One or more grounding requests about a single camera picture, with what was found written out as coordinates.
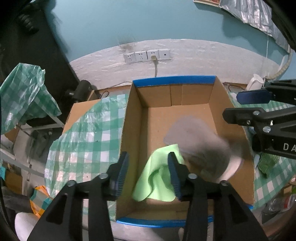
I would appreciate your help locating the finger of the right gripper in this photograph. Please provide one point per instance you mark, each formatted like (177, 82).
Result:
(280, 91)
(245, 116)

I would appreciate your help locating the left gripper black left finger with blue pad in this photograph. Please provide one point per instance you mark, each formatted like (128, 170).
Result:
(62, 220)

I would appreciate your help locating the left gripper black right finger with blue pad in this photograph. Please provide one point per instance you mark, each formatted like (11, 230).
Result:
(233, 220)

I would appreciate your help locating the grey cloth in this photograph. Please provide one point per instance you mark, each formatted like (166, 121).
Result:
(211, 156)

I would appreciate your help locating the light green cloth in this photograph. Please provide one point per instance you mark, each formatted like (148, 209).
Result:
(155, 181)

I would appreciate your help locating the green bubble wrap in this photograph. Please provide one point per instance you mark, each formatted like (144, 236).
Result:
(266, 163)

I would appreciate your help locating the striped insulated pipe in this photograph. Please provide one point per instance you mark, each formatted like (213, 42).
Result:
(283, 68)

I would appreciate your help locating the white electric kettle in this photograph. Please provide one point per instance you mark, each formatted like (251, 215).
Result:
(255, 83)

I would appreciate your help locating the green checkered tablecloth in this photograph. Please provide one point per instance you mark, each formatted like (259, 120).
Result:
(265, 188)

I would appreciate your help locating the silver foil sheet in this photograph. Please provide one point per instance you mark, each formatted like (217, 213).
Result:
(257, 14)

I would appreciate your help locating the left green checkered plastic sheet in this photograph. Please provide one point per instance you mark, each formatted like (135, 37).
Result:
(89, 146)

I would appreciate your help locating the blue-edged cardboard box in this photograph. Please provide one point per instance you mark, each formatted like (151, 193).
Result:
(186, 111)

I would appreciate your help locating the far left checkered cloth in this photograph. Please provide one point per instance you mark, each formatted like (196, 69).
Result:
(24, 96)

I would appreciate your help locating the white wall socket strip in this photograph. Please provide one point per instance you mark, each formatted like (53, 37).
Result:
(148, 55)

